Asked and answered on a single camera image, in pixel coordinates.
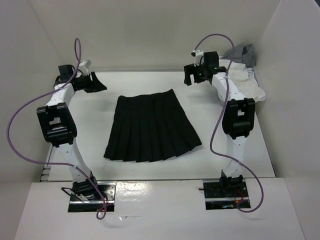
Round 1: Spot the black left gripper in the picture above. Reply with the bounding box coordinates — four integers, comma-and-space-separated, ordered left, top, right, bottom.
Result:
75, 71, 107, 93

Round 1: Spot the black pleated skirt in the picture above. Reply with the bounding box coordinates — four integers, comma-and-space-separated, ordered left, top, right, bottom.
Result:
103, 89, 202, 163

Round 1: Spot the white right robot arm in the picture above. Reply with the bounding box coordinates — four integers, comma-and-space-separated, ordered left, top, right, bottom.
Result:
184, 50, 256, 197

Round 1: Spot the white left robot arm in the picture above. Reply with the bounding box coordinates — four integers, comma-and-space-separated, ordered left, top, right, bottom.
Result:
36, 60, 107, 200

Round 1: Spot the white skirt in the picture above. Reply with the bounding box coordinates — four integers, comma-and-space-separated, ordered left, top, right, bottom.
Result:
218, 58, 266, 102

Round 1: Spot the grey skirt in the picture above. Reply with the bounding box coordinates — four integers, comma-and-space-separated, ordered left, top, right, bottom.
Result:
223, 44, 256, 68

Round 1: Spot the white perforated plastic basket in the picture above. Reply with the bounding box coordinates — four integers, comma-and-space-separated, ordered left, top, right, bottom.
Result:
219, 55, 267, 106

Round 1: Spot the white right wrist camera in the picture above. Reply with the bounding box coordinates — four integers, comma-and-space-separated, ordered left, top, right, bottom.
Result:
191, 50, 204, 57

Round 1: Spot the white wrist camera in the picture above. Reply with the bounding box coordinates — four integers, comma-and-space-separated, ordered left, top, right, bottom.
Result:
78, 59, 92, 76
191, 50, 204, 57

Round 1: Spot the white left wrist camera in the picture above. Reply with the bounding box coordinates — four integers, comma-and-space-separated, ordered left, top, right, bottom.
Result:
78, 59, 92, 76

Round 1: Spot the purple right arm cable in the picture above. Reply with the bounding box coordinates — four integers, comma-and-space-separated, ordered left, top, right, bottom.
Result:
193, 33, 265, 214

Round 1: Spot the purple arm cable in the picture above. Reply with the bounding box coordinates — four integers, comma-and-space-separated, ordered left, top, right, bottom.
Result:
193, 33, 265, 214
6, 37, 115, 220

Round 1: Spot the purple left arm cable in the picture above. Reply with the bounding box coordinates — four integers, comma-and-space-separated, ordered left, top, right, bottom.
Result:
6, 37, 115, 220

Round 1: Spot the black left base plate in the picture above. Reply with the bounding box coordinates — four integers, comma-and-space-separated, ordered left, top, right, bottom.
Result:
61, 181, 117, 213

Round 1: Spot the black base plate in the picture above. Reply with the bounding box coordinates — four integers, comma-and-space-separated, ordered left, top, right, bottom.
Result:
198, 180, 251, 210
61, 181, 117, 213

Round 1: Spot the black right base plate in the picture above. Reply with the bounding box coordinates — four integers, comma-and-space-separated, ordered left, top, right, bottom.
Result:
198, 180, 251, 210

